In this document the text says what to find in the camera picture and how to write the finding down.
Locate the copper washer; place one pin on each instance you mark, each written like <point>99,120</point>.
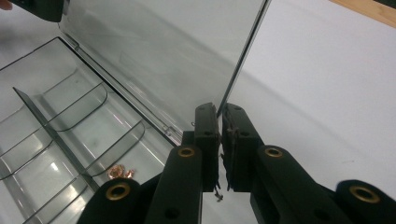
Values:
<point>115,171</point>

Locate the small copper screw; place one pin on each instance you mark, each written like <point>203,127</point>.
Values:
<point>129,173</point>

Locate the clear plastic compartment box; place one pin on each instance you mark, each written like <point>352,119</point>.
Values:
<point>124,62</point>

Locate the wooden table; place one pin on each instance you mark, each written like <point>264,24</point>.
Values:
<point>370,11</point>

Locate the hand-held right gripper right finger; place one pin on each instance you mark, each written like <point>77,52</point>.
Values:
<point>238,146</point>

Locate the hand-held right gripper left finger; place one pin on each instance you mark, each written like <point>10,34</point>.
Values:
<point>207,146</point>

